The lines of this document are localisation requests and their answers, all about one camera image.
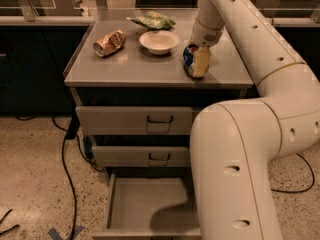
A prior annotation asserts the black drawer handle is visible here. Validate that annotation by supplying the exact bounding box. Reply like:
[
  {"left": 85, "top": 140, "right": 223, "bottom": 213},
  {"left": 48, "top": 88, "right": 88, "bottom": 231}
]
[
  {"left": 146, "top": 115, "right": 174, "bottom": 124},
  {"left": 149, "top": 153, "right": 171, "bottom": 162}
]

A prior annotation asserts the blue pepsi can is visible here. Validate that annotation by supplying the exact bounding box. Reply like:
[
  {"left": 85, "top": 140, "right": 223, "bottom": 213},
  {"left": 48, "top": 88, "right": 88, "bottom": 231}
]
[{"left": 183, "top": 44, "right": 203, "bottom": 79}]

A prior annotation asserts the grey drawer cabinet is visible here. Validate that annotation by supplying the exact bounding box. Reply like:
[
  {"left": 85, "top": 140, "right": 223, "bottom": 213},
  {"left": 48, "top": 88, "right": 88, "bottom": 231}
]
[{"left": 62, "top": 8, "right": 257, "bottom": 186}]

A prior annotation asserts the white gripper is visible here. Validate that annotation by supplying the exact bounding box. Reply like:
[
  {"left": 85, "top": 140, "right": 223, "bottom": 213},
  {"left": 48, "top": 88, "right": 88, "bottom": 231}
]
[{"left": 189, "top": 20, "right": 224, "bottom": 78}]

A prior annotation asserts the black top drawer handle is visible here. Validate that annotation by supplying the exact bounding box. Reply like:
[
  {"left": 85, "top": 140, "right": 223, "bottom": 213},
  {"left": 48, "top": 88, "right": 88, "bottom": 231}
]
[{"left": 146, "top": 115, "right": 174, "bottom": 124}]

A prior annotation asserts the grey top drawer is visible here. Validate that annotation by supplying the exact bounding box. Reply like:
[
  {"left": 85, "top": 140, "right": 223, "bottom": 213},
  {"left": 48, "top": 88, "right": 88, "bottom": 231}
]
[{"left": 75, "top": 106, "right": 200, "bottom": 135}]

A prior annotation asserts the black floor cable right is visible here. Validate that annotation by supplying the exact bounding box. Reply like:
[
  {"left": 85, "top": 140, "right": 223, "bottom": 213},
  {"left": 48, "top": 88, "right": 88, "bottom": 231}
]
[{"left": 270, "top": 153, "right": 316, "bottom": 195}]

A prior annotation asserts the crushed gold soda can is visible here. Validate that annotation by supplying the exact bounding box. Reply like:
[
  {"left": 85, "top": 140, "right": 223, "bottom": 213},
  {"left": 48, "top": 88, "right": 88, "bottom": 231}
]
[{"left": 93, "top": 29, "right": 126, "bottom": 57}]

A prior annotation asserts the white bowl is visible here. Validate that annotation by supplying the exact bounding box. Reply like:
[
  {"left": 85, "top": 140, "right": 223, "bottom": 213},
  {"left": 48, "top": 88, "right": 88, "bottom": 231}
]
[{"left": 139, "top": 30, "right": 180, "bottom": 56}]

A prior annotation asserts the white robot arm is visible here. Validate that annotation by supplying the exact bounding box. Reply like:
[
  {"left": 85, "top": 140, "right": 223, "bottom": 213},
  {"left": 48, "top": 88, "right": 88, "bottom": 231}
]
[{"left": 190, "top": 0, "right": 320, "bottom": 240}]

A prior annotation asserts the black floor cable left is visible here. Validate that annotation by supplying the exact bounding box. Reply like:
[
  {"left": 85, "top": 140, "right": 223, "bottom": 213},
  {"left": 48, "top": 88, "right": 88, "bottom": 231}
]
[{"left": 14, "top": 114, "right": 104, "bottom": 240}]

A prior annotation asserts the black floor cable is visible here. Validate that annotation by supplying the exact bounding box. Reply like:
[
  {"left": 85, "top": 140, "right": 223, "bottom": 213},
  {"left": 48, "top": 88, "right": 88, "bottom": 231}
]
[
  {"left": 270, "top": 153, "right": 316, "bottom": 195},
  {"left": 14, "top": 114, "right": 104, "bottom": 240}
]

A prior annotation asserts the black cable bottom left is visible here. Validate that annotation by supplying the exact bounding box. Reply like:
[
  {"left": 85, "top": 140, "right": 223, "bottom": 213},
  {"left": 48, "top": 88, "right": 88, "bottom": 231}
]
[{"left": 0, "top": 208, "right": 21, "bottom": 237}]

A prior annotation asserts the blue floor tape cross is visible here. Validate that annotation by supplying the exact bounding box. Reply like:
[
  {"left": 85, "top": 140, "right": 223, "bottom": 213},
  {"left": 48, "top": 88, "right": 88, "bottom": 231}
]
[{"left": 48, "top": 226, "right": 84, "bottom": 240}]

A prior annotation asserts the black middle drawer handle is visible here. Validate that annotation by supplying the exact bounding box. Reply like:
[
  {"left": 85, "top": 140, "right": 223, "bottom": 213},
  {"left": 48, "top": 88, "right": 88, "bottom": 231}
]
[{"left": 149, "top": 153, "right": 171, "bottom": 162}]

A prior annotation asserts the grey middle drawer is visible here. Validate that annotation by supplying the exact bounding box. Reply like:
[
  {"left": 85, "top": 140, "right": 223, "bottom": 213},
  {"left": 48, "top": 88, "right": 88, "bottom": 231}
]
[{"left": 92, "top": 146, "right": 190, "bottom": 167}]

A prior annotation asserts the green chip bag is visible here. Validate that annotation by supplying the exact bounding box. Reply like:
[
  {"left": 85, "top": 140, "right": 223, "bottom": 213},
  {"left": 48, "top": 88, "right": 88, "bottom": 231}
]
[{"left": 127, "top": 11, "right": 176, "bottom": 30}]

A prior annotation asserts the grey open bottom drawer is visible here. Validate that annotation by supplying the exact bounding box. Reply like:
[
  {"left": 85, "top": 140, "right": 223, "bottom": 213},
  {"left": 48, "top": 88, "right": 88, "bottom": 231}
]
[{"left": 92, "top": 175, "right": 202, "bottom": 240}]

